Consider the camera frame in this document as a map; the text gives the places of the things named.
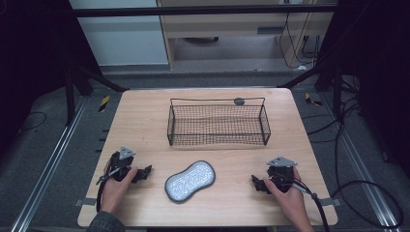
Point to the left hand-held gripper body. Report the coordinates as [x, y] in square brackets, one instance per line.
[120, 164]

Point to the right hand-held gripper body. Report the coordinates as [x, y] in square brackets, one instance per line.
[281, 170]

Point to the person's left hand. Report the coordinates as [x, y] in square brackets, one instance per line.
[116, 191]

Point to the person's right hand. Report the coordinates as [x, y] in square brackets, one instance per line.
[288, 199]

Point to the grey sparkly scrubbing pad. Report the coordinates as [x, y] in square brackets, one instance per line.
[190, 181]

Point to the yellow black striped tape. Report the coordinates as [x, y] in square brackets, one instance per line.
[104, 103]
[312, 100]

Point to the black stand with legs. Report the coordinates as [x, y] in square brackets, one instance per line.
[325, 77]
[77, 83]

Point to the white cabinet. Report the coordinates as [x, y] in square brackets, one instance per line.
[122, 35]

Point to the black curtain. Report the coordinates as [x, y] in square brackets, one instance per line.
[377, 71]
[35, 64]

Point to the wooden desk with drawer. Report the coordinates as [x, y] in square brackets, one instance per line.
[225, 32]

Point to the grey metal table bracket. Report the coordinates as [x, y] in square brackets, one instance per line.
[84, 202]
[332, 202]

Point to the aluminium floor rail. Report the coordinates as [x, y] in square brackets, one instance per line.
[361, 161]
[48, 164]

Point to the black horizontal frame bar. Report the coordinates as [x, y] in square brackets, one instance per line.
[199, 10]

